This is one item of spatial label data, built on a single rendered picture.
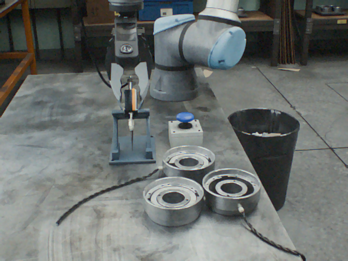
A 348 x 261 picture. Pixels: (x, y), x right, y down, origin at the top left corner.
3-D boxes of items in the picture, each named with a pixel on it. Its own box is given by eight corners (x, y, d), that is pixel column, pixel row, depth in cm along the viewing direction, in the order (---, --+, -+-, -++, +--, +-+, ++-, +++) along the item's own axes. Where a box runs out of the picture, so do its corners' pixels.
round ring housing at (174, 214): (148, 233, 75) (147, 212, 74) (140, 199, 85) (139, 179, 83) (210, 224, 77) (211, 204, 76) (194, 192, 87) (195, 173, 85)
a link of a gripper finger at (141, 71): (154, 91, 106) (145, 53, 102) (154, 100, 101) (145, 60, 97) (141, 93, 106) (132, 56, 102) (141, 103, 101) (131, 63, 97)
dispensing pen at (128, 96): (125, 149, 96) (122, 73, 99) (126, 153, 100) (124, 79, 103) (135, 149, 96) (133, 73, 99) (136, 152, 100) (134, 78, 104)
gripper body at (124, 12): (146, 52, 104) (144, -2, 99) (146, 63, 96) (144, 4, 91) (113, 53, 104) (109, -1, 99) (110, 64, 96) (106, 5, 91)
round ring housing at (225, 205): (196, 190, 87) (196, 171, 86) (248, 184, 89) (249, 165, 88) (210, 221, 78) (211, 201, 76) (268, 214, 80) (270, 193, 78)
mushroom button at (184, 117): (194, 137, 103) (195, 117, 101) (177, 138, 103) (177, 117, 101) (192, 130, 107) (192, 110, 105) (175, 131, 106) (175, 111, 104)
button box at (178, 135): (203, 149, 103) (203, 130, 101) (171, 151, 102) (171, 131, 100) (197, 134, 110) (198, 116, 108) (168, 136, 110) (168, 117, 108)
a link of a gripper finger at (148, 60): (156, 76, 100) (147, 37, 96) (156, 78, 99) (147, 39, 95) (135, 80, 100) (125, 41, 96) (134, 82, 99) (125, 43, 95)
